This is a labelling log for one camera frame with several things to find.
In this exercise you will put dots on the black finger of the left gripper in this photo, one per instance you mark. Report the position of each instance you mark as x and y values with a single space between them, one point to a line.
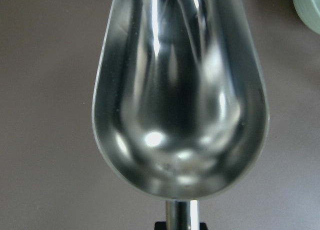
162 225

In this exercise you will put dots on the metal ice scoop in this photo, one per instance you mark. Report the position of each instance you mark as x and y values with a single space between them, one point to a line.
179 108

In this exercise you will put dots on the green bowl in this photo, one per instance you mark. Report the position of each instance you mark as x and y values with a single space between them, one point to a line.
309 12

